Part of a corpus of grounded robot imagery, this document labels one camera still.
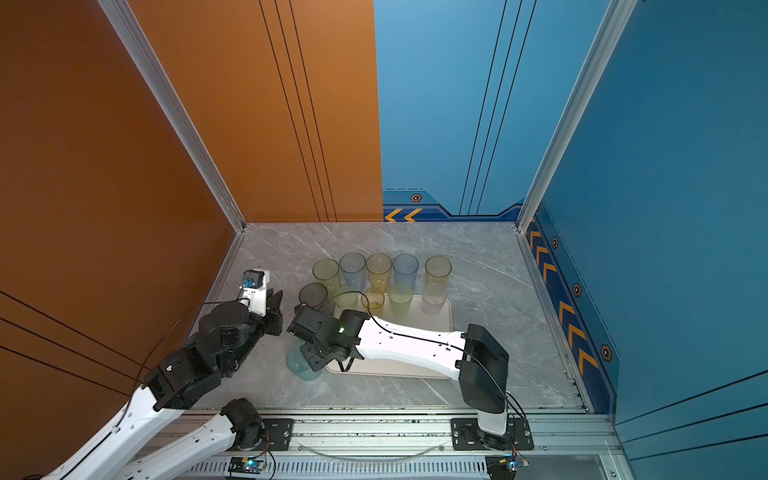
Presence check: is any short pale green glass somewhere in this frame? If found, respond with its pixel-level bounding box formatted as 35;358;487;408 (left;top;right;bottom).
333;286;359;310

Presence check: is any short yellow glass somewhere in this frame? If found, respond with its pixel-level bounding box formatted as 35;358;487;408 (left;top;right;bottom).
361;288;386;316

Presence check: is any short light green glass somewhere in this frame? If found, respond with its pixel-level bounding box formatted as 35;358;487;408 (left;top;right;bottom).
388;282;413;316

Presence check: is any clear short glass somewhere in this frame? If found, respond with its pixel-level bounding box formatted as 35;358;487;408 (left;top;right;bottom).
421;283;447;316

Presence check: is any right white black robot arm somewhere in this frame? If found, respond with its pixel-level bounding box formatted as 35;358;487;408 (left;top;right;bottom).
288;304;514;450

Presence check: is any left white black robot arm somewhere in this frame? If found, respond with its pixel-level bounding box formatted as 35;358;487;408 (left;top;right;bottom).
48;288;283;479

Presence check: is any white rectangular plastic tray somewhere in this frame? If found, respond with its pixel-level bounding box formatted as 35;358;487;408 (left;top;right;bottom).
328;305;465;380

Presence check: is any teal glass lower left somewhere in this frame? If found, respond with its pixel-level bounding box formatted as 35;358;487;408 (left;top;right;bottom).
286;343;320;382

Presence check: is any dark smoky grey glass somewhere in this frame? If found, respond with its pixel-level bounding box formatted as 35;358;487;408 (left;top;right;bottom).
298;282;329;309

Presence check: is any tall green glass back row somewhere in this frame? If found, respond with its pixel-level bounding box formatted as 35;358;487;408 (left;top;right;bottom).
312;258;341;294

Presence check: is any tall grey-blue glass back row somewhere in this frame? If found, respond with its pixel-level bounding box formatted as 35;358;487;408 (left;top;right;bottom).
339;252;367;292

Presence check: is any tall yellow glass back row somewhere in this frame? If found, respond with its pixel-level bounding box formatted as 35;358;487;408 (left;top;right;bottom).
366;253;392;292

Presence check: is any tall blue glass back row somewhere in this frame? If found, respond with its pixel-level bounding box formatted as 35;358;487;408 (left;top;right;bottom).
392;253;420;290

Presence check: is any tall amber glass back right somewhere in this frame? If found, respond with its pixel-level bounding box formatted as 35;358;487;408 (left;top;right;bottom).
425;255;453;287

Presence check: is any left green circuit board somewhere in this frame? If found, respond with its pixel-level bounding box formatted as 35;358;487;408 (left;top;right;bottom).
227;456;268;477

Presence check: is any green circuit board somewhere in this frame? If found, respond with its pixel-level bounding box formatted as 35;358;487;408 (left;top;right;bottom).
485;455;530;480
227;456;268;477

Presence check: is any right green circuit board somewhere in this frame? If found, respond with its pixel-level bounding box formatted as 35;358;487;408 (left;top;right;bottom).
485;455;530;480

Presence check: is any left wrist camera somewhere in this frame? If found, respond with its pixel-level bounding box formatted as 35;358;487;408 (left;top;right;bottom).
238;269;270;317

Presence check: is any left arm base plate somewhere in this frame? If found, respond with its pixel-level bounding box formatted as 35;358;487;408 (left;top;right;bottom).
207;415;295;452

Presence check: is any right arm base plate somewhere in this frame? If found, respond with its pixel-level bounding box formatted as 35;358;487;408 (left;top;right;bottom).
450;416;535;451

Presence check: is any aluminium front rail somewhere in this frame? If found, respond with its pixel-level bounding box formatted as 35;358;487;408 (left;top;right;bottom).
177;409;634;479

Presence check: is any left aluminium corner post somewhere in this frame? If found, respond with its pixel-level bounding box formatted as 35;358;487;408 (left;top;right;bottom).
98;0;246;234

